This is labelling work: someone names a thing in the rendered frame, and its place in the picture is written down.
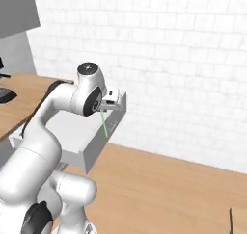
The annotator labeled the thin green straw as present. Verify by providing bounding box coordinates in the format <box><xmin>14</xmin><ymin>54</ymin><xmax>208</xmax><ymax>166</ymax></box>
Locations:
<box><xmin>100</xmin><ymin>110</ymin><xmax>109</xmax><ymax>139</ymax></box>

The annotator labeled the grey base cupboard front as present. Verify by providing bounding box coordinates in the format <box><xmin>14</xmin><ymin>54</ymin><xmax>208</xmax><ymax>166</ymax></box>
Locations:
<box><xmin>0</xmin><ymin>136</ymin><xmax>15</xmax><ymax>170</ymax></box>

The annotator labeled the light wooden dining counter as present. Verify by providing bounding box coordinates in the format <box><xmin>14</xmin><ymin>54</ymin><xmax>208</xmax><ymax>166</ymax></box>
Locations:
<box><xmin>228</xmin><ymin>206</ymin><xmax>247</xmax><ymax>234</ymax></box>

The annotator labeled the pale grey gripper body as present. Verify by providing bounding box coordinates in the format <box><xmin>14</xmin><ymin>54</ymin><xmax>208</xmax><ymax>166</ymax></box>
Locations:
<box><xmin>99</xmin><ymin>91</ymin><xmax>124</xmax><ymax>113</ymax></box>

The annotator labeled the grey open drawer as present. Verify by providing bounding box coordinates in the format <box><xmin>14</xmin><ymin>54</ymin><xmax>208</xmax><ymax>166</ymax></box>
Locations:
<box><xmin>8</xmin><ymin>89</ymin><xmax>127</xmax><ymax>175</ymax></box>

